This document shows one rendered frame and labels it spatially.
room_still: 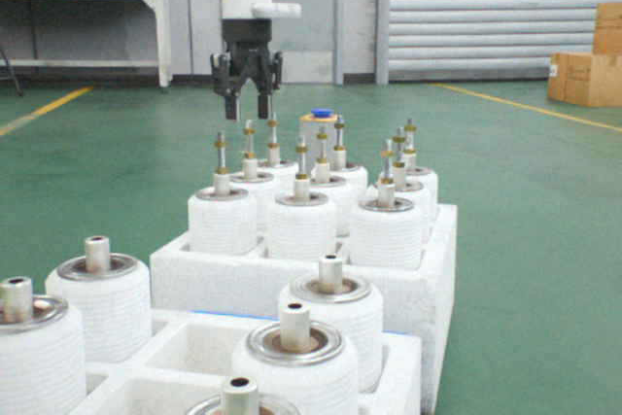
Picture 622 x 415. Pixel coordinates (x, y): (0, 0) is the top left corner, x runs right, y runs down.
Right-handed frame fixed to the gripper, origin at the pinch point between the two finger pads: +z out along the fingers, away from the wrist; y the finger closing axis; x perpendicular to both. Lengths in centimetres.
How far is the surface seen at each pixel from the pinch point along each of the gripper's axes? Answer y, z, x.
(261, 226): 2.3, 17.2, 4.4
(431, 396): 5.6, 32.8, 36.1
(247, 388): 52, 7, 49
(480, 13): -496, -22, -198
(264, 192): 1.8, 11.8, 4.6
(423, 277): 5.7, 17.5, 34.6
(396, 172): -8.3, 8.1, 21.8
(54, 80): -247, 32, -445
